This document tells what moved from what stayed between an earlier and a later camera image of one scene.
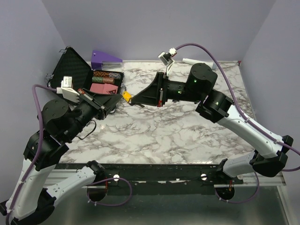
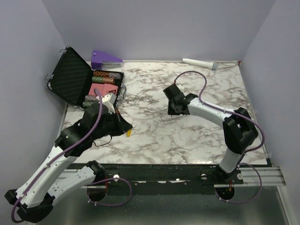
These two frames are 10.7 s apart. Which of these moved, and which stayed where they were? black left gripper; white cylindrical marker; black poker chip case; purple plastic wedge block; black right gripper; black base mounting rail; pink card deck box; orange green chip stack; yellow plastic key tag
Moved: yellow plastic key tag; black right gripper; black left gripper
Stayed: pink card deck box; purple plastic wedge block; black poker chip case; black base mounting rail; orange green chip stack; white cylindrical marker
